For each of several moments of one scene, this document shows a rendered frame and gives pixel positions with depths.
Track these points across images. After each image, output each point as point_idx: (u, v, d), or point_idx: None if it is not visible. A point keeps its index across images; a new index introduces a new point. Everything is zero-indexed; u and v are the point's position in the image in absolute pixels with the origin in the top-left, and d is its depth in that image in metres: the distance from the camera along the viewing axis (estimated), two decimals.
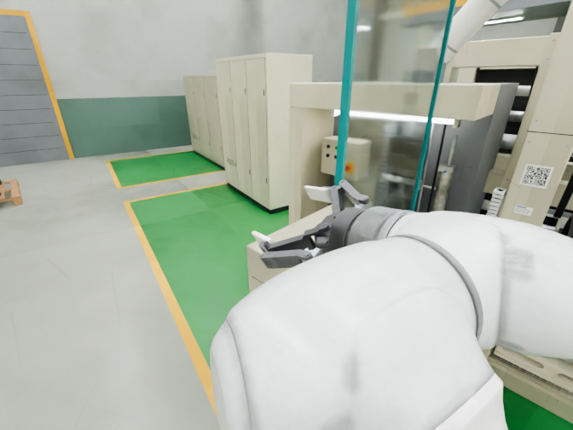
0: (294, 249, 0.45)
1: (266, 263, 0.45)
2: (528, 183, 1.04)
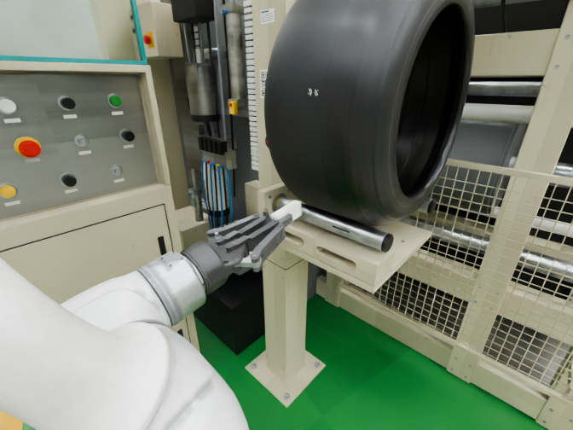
0: (262, 237, 0.48)
1: (280, 233, 0.49)
2: None
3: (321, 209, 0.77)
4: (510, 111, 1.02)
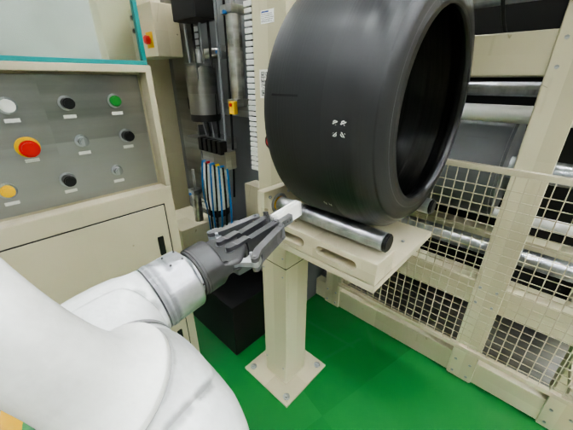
0: (262, 237, 0.48)
1: (280, 233, 0.49)
2: None
3: (313, 217, 0.76)
4: (509, 111, 1.02)
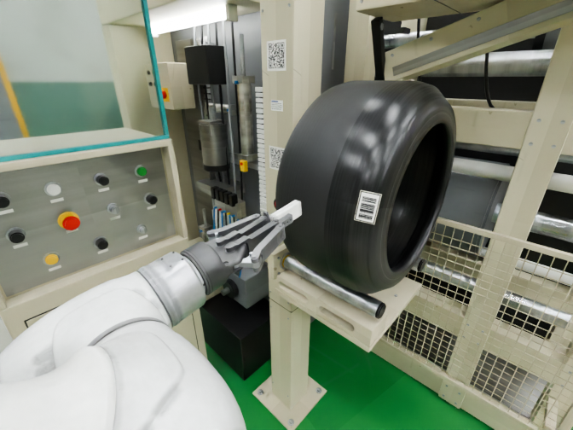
0: (262, 237, 0.48)
1: (280, 233, 0.49)
2: (273, 68, 0.84)
3: None
4: (493, 170, 1.13)
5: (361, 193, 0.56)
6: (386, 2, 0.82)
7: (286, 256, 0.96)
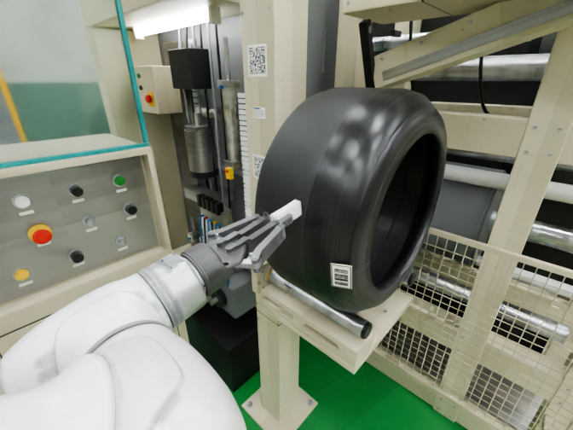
0: (262, 237, 0.48)
1: (280, 234, 0.49)
2: (254, 73, 0.79)
3: None
4: (488, 177, 1.09)
5: (332, 265, 0.56)
6: (373, 3, 0.78)
7: (267, 275, 0.92)
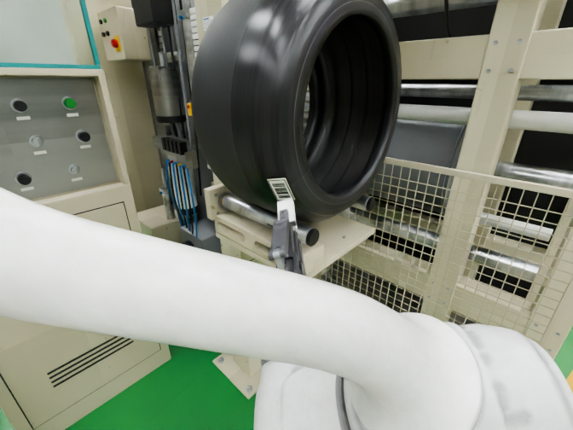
0: None
1: (280, 223, 0.49)
2: None
3: (258, 206, 0.81)
4: (456, 113, 1.06)
5: (269, 182, 0.58)
6: None
7: None
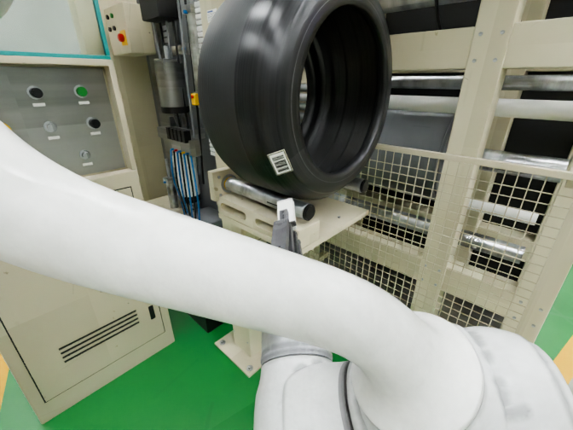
0: None
1: (280, 223, 0.49)
2: None
3: (258, 186, 0.87)
4: (446, 101, 1.12)
5: (269, 157, 0.64)
6: None
7: None
